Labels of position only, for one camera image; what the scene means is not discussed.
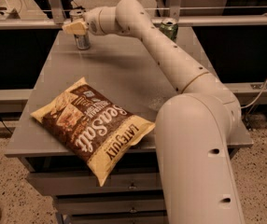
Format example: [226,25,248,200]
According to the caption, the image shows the grey drawer cabinet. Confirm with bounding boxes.
[7,34,246,224]

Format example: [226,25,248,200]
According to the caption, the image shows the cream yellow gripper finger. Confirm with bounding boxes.
[62,19,88,35]

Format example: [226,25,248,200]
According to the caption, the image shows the metal railing frame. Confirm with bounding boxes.
[0,0,267,29]

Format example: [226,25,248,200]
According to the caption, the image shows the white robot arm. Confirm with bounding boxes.
[63,0,246,224]

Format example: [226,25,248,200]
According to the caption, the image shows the green drink can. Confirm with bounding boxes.
[159,18,178,42]

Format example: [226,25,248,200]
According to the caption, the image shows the silver redbull can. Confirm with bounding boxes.
[69,8,91,50]

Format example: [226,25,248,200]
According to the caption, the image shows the brown yellow chips bag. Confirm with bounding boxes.
[32,78,155,185]

